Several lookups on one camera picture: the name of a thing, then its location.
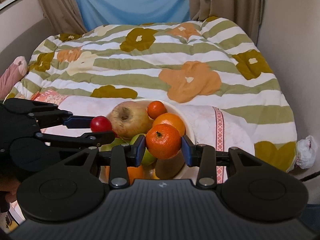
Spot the red cherry tomato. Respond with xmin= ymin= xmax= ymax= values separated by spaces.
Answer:
xmin=90 ymin=116 xmax=112 ymax=133

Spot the large orange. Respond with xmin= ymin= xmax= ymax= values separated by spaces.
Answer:
xmin=105 ymin=166 xmax=145 ymax=185

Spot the yellow red apple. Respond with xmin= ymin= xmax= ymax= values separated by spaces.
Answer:
xmin=106 ymin=101 xmax=152 ymax=139

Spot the small mandarin orange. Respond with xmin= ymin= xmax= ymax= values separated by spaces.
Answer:
xmin=146 ymin=124 xmax=181 ymax=160

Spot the green apple back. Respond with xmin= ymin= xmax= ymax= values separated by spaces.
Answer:
xmin=99 ymin=138 xmax=127 ymax=152

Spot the green apple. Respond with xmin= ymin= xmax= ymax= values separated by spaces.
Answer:
xmin=129 ymin=133 xmax=158 ymax=166
xmin=99 ymin=138 xmax=127 ymax=152

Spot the green apple front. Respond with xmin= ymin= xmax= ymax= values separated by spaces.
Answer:
xmin=129 ymin=133 xmax=158 ymax=166

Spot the cream yellow plate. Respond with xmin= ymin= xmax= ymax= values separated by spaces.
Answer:
xmin=106 ymin=99 xmax=195 ymax=183

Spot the brown kiwi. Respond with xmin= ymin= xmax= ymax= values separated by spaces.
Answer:
xmin=155 ymin=151 xmax=185 ymax=179

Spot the medium orange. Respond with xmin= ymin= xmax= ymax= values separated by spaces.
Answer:
xmin=152 ymin=113 xmax=185 ymax=136

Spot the small tangerine behind apple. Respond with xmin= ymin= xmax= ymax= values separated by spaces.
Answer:
xmin=147 ymin=101 xmax=167 ymax=120

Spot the pink plush pillow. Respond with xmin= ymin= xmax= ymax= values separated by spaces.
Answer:
xmin=0 ymin=56 xmax=28 ymax=100

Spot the grey headboard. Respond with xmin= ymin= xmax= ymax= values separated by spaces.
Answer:
xmin=0 ymin=18 xmax=57 ymax=75

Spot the floral striped quilt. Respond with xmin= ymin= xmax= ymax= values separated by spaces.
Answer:
xmin=4 ymin=16 xmax=297 ymax=172

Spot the white crumpled plastic bag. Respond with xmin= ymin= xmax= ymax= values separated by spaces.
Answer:
xmin=296 ymin=135 xmax=318 ymax=170

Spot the blue curtain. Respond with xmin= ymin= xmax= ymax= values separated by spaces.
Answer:
xmin=76 ymin=0 xmax=190 ymax=30

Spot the beige curtain left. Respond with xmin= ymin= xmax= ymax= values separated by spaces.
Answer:
xmin=38 ymin=0 xmax=87 ymax=35

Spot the beige curtain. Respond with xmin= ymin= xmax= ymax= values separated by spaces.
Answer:
xmin=189 ymin=0 xmax=264 ymax=43
xmin=38 ymin=0 xmax=87 ymax=35

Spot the beige curtain right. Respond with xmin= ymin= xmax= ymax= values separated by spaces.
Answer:
xmin=189 ymin=0 xmax=264 ymax=43

